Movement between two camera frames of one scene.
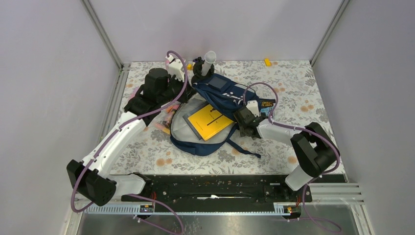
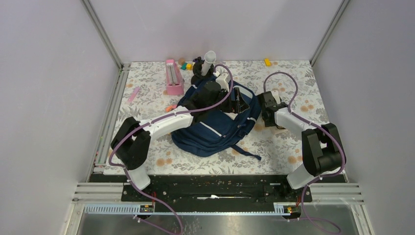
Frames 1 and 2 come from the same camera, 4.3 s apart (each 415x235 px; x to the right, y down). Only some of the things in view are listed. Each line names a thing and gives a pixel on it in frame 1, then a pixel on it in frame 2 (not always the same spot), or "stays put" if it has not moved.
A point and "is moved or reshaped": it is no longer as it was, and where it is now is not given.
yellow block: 267,62 stays put
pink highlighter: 133,93 stays put
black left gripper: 189,92 to 237,105
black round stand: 197,69 stays put
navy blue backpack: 227,95 is moved or reshaped
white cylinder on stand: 210,58 stays put
